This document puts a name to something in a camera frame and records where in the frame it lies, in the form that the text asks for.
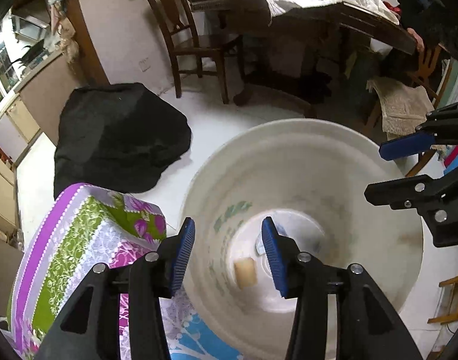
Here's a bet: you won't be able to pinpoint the white paper wrapper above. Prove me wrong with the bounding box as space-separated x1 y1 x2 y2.
255 223 287 256

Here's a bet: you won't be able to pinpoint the floral striped tablecloth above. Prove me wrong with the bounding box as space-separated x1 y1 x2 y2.
5 182 245 360

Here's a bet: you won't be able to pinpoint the seated person in black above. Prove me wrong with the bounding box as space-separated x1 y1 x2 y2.
378 0 458 82

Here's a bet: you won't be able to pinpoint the dark wooden table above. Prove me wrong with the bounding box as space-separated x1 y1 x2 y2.
188 0 416 117

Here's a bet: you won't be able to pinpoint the kitchen base cabinets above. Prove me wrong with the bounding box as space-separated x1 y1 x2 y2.
0 52 77 234

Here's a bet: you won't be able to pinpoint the beige towel on stool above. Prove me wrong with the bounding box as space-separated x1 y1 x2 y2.
364 76 434 139

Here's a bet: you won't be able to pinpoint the black cloth covered object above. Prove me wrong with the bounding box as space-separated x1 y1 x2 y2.
53 83 192 196

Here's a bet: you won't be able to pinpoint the white plastic bucket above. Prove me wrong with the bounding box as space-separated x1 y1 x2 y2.
180 119 423 359

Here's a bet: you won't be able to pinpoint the dark wooden chair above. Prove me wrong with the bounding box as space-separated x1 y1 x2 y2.
147 0 243 104

